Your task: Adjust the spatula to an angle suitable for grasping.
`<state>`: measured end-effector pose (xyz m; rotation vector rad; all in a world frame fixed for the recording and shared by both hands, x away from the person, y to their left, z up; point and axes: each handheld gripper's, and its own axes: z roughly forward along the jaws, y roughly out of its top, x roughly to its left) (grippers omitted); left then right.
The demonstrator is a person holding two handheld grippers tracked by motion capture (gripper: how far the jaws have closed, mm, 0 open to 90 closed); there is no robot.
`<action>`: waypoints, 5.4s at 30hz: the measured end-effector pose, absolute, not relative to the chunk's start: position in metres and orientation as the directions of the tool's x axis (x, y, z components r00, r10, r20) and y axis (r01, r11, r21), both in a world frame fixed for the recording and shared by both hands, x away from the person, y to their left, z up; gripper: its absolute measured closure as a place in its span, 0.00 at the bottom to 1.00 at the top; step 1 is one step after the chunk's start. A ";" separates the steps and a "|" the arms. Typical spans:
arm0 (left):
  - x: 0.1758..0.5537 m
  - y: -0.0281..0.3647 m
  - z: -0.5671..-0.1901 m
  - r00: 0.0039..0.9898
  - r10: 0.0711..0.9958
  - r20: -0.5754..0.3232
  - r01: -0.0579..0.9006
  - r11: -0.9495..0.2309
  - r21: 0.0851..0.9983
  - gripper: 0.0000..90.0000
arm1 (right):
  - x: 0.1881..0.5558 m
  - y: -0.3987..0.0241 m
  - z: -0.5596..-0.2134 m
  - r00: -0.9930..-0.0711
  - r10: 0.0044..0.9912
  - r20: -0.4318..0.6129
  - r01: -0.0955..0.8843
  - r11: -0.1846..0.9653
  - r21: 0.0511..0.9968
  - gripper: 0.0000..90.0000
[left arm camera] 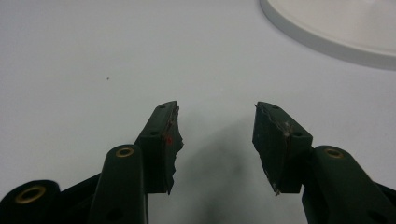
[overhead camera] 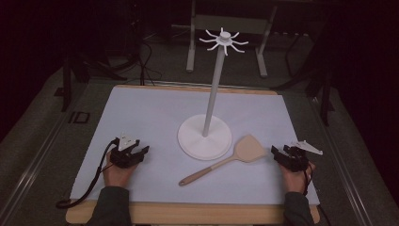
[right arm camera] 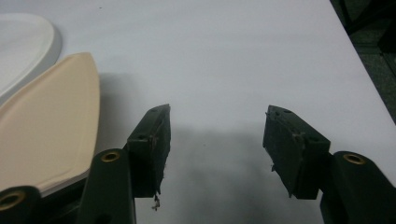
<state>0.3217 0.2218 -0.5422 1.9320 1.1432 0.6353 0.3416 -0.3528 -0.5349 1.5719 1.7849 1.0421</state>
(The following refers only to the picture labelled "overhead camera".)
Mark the white table mat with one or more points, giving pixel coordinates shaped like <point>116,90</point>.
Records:
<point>156,125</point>

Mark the white metal frame stand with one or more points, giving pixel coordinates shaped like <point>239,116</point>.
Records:
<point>226,23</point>

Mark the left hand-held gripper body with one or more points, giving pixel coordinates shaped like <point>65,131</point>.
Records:
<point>120,157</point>

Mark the person's left hand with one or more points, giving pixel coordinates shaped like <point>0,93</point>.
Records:
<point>116,175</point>

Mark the beige spatula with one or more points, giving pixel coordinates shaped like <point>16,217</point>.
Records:
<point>247,150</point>

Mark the person's right hand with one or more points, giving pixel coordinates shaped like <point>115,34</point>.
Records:
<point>295,182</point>

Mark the white hook rack stand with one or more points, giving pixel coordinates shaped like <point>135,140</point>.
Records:
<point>205,138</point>

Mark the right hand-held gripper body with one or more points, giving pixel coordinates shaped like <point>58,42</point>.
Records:
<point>298,157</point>

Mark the black tripod stand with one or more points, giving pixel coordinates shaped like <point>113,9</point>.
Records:
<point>323,91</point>
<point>78,69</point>

